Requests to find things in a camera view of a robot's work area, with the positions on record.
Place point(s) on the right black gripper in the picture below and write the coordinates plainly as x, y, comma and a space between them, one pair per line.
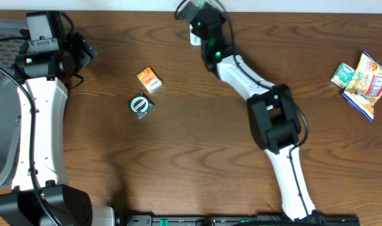
221, 17

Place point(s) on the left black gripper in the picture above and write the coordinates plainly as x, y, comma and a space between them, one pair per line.
83, 55

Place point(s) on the orange tissue pack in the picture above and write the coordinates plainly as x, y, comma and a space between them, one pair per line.
149, 80

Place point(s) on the dark green round-label packet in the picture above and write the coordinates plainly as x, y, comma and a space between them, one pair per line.
140, 105

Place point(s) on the teal tissue pack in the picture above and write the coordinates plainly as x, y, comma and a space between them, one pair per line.
342, 75

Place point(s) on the yellow snack chip bag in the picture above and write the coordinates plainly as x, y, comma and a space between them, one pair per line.
365, 87

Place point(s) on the light green wipes packet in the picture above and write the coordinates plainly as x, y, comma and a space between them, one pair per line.
200, 4

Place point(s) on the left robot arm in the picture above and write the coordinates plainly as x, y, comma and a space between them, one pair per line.
40, 190

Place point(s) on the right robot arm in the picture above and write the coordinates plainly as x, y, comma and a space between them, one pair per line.
274, 117

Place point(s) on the grey plastic mesh basket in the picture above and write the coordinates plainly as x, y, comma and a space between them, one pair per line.
10, 109

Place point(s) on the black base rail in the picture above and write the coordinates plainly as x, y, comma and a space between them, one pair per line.
147, 220

